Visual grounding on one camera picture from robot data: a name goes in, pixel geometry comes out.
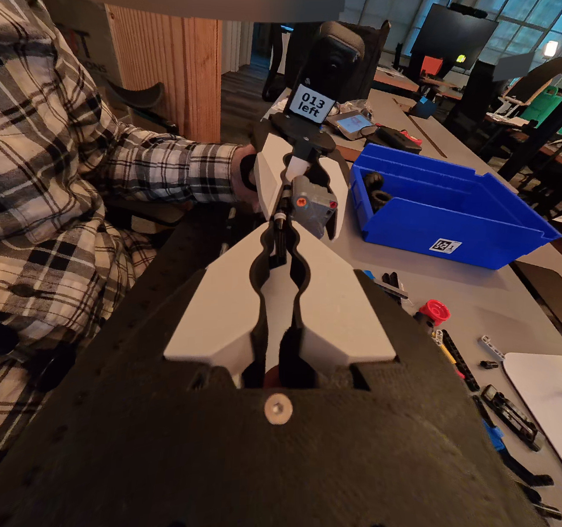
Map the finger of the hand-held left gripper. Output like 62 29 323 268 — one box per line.
254 133 293 225
317 153 352 241

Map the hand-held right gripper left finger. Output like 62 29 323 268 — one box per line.
163 222 272 389

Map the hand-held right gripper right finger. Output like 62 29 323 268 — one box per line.
280 221 398 387

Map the toy brick motor assembly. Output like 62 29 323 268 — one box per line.
269 175 340 271

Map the person's left forearm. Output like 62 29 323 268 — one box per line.
99 125 245 214

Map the grey desk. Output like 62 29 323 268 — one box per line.
323 154 562 527

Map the person's left hand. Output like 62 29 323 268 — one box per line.
231 144 264 214

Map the dark grey toy beam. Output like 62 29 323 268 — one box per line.
377 279 410 300

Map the black dimpled mat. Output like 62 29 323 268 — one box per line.
0 211 265 527

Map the grey tablet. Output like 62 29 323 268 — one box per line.
336 112 379 142

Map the black pouch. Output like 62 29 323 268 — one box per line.
375 127 424 151

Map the wooden-edged table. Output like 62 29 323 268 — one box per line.
263 88 450 163

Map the red toy wheel hub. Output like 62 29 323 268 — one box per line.
418 300 451 327

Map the blue storage bin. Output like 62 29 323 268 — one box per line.
350 143 561 272

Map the black monitor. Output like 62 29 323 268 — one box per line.
410 4 500 72

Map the long black toy beam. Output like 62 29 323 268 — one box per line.
441 329 481 393

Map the tall black chair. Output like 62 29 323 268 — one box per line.
443 59 499 143

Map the light grey angled toy beam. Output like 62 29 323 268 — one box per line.
479 335 506 362

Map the black chair armrest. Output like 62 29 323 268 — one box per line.
104 80 167 111

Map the blue toy panel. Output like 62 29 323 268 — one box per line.
483 419 506 454

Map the white book stand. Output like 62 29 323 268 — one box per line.
503 352 562 463

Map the person's plaid shirt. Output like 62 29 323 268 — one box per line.
0 0 203 453

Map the black angled toy beam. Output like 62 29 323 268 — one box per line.
522 487 562 520
501 448 556 489

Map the black toy frame piece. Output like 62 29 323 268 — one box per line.
481 384 546 452

